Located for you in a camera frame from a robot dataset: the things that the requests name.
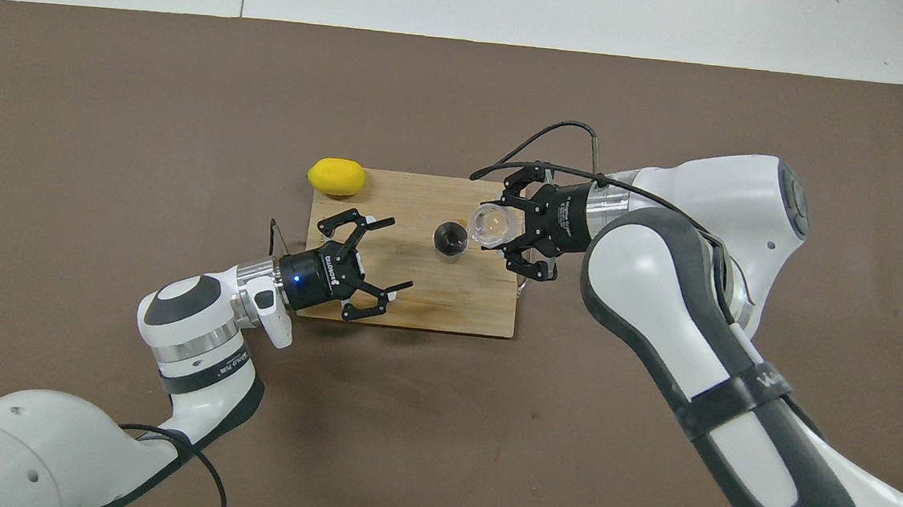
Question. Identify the wooden cutting board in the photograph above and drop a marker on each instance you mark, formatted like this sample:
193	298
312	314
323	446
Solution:
423	203

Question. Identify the brown table mat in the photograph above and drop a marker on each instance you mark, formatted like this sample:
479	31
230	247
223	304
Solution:
404	443

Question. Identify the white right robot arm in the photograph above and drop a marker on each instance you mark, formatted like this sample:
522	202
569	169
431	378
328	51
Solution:
696	321

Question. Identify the yellow lemon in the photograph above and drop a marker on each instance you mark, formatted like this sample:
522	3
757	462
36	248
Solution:
336	177

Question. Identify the clear glass cup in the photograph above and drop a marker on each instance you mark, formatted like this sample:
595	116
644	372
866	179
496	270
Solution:
494	225

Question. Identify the dark-based glass cup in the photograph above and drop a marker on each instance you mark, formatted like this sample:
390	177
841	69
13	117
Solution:
450	239

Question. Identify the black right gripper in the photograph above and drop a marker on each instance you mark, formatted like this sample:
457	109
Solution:
563	218

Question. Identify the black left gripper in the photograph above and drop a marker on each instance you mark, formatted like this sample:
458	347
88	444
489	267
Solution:
316	279

